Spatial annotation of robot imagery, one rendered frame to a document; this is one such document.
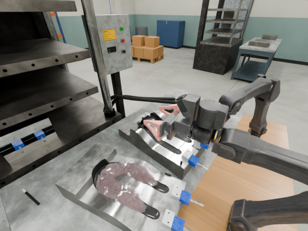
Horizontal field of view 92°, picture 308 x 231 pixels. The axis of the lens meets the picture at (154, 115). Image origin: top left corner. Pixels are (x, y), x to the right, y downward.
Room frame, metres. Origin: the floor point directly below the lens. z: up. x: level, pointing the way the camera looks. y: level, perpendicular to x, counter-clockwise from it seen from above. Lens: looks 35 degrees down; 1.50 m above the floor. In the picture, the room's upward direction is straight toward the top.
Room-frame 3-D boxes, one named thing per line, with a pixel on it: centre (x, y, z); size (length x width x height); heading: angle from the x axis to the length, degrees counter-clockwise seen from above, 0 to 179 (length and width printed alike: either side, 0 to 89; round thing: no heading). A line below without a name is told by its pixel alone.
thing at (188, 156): (0.47, -0.20, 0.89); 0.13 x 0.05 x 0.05; 49
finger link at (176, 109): (0.43, -0.05, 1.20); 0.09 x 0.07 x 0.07; 57
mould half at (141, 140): (0.69, -0.04, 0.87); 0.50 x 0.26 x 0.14; 49
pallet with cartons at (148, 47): (5.81, 0.34, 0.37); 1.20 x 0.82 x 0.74; 60
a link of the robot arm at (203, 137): (0.33, -0.14, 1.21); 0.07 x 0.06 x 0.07; 57
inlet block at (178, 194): (0.31, -0.14, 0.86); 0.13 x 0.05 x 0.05; 66
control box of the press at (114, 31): (1.31, 0.35, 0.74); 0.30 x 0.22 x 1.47; 139
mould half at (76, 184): (0.36, 0.13, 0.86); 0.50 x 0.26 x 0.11; 66
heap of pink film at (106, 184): (0.37, 0.13, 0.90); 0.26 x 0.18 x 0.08; 66
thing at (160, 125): (0.37, -0.01, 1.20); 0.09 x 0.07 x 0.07; 57
